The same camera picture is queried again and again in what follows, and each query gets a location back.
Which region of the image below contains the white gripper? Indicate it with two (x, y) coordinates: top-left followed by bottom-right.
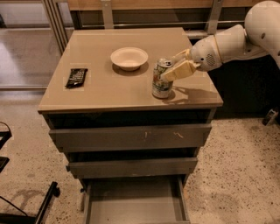
(160, 35), (222, 82)

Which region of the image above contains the green white 7up can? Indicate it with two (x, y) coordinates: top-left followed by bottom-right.
(152, 59), (173, 99)

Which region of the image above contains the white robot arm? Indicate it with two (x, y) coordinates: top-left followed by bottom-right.
(159, 1), (280, 82)

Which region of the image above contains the top grey drawer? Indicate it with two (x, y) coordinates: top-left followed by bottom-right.
(49, 123), (212, 152)

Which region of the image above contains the middle grey drawer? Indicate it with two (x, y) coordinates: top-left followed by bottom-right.
(67, 157), (198, 179)

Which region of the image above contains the grey drawer cabinet with counter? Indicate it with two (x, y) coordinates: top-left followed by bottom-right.
(37, 27), (224, 224)

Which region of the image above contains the bottom grey open drawer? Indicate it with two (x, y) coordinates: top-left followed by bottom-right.
(82, 176), (191, 224)

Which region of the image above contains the wooden metal railing shelf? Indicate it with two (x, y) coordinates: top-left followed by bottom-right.
(40, 0), (280, 55)

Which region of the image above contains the white paper bowl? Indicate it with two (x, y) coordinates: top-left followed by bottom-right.
(110, 47), (148, 71)

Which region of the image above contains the dark object on floor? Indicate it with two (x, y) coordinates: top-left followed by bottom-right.
(262, 107), (279, 126)

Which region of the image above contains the black snack bar packet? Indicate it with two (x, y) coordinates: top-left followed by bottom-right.
(66, 68), (88, 88)

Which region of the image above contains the black chair base leg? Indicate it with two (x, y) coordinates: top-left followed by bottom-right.
(0, 181), (60, 224)

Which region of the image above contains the black frame at left edge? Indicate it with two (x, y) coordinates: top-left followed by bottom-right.
(0, 122), (12, 172)

